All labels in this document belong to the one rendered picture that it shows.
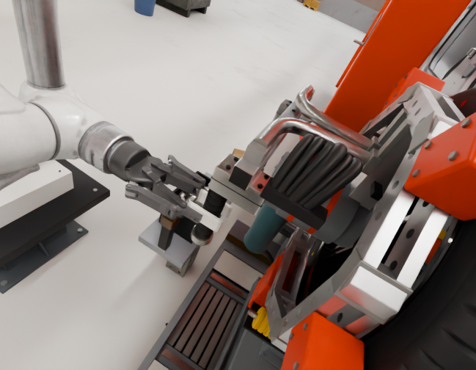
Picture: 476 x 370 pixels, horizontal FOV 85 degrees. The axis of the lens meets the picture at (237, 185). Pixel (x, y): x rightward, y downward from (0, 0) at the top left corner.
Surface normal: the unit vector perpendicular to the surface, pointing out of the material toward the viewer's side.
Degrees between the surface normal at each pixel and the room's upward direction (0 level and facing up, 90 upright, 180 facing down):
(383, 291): 45
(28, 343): 0
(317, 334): 0
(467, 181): 125
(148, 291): 0
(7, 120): 38
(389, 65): 90
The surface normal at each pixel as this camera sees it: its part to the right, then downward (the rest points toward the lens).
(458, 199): -0.52, 0.82
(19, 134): 0.95, -0.03
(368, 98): -0.41, 0.51
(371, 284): -0.07, -0.13
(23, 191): 0.34, -0.70
